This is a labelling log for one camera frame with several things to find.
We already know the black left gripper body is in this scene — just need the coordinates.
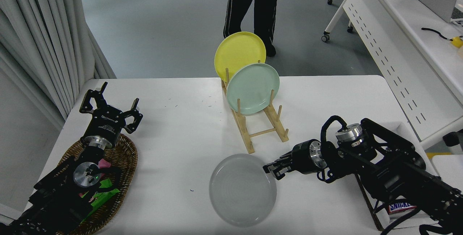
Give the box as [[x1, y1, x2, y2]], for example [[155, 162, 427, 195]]
[[84, 105, 127, 143]]

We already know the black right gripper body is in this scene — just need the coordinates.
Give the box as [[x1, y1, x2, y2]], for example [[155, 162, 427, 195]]
[[292, 139, 315, 175]]

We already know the grey plate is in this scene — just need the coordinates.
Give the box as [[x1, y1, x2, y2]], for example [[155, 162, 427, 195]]
[[209, 154, 277, 227]]

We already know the wooden plate rack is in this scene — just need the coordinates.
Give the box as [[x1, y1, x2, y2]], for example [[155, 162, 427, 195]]
[[221, 59, 290, 154]]

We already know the pale green plate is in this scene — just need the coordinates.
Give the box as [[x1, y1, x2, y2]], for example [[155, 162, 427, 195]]
[[226, 63, 280, 115]]

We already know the yellow plate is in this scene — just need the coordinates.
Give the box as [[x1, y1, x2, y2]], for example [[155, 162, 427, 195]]
[[214, 32, 267, 83]]

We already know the brown wicker basket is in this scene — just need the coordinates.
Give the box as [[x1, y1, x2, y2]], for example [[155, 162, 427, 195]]
[[56, 133, 139, 235]]

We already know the pink snack packet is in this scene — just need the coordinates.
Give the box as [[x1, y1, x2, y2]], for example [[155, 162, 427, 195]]
[[80, 158, 112, 202]]

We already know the green snack packet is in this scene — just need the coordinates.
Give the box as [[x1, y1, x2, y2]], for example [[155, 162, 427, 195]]
[[78, 178, 120, 224]]

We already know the grey curtain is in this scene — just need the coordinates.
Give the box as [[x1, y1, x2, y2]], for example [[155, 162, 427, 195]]
[[0, 0, 117, 130]]

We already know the white lined cardboard tray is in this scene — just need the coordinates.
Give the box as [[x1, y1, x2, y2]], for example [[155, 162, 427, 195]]
[[354, 121, 445, 232]]

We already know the brown Snickers bar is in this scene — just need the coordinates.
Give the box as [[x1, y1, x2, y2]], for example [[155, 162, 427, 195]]
[[388, 199, 417, 215]]

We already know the white side table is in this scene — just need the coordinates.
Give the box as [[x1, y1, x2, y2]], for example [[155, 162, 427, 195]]
[[432, 154, 463, 188]]

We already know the white perforated desk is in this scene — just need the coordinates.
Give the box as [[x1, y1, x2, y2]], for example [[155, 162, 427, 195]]
[[322, 0, 463, 150]]

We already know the black cable with yellow end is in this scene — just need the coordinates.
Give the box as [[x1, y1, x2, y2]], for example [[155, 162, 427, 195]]
[[421, 28, 454, 42]]

